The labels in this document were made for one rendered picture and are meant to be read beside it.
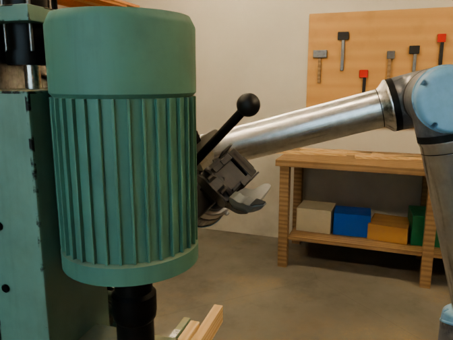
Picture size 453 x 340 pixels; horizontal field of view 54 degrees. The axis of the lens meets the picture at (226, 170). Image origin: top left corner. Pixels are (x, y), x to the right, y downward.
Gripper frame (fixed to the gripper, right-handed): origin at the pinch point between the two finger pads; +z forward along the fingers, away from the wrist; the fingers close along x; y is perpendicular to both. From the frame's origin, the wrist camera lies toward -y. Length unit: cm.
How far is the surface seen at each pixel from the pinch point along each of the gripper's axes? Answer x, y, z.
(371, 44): -12, 237, -215
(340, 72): -13, 214, -236
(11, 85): -27.3, -15.0, 4.1
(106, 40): -16.5, -7.1, 20.7
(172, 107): -8.1, -5.0, 15.6
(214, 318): 18.6, -12.3, -35.1
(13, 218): -13.2, -25.7, 3.4
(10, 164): -17.6, -21.8, 6.7
